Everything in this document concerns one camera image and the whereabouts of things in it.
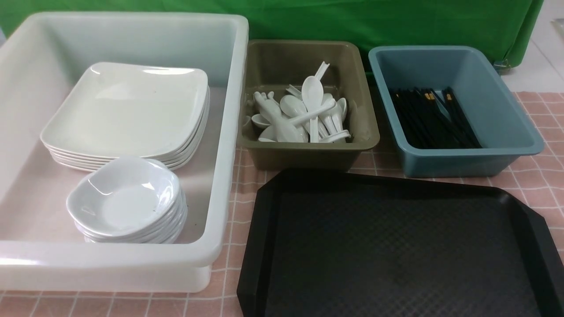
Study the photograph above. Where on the white ceramic soup spoon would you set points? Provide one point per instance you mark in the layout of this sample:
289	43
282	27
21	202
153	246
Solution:
284	130

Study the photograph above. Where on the white square rice plate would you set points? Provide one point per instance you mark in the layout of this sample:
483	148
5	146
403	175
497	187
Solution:
118	109

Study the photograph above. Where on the small white square bowl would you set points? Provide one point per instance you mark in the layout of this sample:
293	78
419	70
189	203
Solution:
123	197

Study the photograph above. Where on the long white spoon in bin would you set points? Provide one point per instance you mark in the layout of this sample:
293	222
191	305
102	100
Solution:
295	106

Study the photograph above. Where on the upright white spoon in bin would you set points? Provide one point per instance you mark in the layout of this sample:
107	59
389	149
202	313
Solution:
312	96

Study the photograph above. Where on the black plastic serving tray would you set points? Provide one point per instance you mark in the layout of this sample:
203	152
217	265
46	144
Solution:
330	244

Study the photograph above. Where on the olive green plastic bin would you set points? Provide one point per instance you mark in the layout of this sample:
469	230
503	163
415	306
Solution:
273	65

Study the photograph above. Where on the lower white bowls stack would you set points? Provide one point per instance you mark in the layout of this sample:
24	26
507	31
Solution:
165	230

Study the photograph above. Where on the black chopsticks pile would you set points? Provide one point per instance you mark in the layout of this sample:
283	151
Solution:
433	120

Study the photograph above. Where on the blue plastic bin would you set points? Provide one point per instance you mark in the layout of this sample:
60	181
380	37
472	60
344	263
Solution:
503	128

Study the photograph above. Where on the lower white plates stack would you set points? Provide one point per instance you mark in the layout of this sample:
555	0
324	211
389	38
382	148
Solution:
172	161

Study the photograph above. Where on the large white plastic tub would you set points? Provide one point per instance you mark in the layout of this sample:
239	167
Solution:
41	249

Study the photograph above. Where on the green backdrop cloth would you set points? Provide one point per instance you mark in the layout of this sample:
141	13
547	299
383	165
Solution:
500	29

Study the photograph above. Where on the pink checked tablecloth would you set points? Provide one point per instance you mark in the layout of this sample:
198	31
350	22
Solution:
536	180

